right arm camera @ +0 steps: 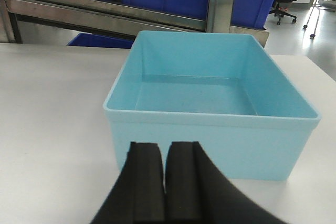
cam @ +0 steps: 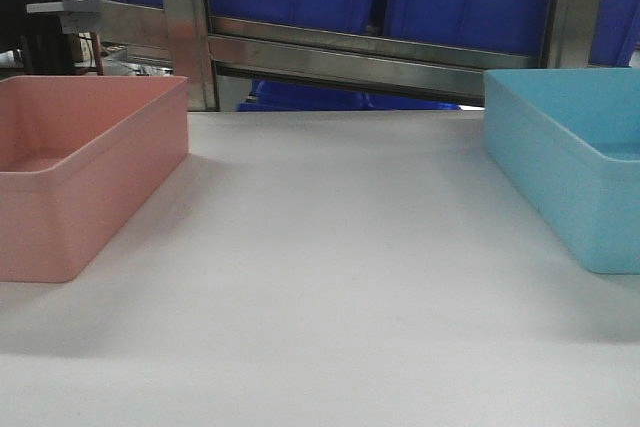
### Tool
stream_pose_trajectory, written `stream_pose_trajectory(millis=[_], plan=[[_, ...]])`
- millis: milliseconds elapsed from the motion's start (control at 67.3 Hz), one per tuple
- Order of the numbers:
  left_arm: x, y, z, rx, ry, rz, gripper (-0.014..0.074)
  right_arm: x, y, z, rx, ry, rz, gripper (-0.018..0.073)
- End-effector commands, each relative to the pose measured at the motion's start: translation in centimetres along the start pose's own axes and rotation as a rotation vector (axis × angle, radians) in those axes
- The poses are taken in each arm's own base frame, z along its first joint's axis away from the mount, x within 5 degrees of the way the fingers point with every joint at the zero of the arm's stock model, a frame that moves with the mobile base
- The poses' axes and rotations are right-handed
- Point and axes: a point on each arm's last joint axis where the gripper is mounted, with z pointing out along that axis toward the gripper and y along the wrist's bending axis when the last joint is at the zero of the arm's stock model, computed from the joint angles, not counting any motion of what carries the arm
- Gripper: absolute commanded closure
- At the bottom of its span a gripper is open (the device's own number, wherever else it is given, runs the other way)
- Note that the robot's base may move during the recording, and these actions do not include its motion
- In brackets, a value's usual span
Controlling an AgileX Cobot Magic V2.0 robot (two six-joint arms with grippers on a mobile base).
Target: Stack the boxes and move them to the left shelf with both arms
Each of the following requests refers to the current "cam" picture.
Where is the dark blue bin far right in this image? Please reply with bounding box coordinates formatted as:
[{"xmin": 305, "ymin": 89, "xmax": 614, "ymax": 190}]
[{"xmin": 589, "ymin": 0, "xmax": 639, "ymax": 67}]

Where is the light blue plastic box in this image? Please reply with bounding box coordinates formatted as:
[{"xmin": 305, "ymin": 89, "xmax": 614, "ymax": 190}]
[{"xmin": 484, "ymin": 67, "xmax": 639, "ymax": 275}]

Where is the dark blue bin lower shelf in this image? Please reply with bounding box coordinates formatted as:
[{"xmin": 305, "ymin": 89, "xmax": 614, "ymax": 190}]
[{"xmin": 236, "ymin": 80, "xmax": 460, "ymax": 112}]

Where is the grey background table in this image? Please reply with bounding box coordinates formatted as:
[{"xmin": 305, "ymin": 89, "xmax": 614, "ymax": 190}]
[{"xmin": 26, "ymin": 0, "xmax": 102, "ymax": 15}]

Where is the pink plastic box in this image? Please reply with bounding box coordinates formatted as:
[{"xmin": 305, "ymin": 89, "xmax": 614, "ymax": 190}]
[{"xmin": 1, "ymin": 76, "xmax": 188, "ymax": 283}]

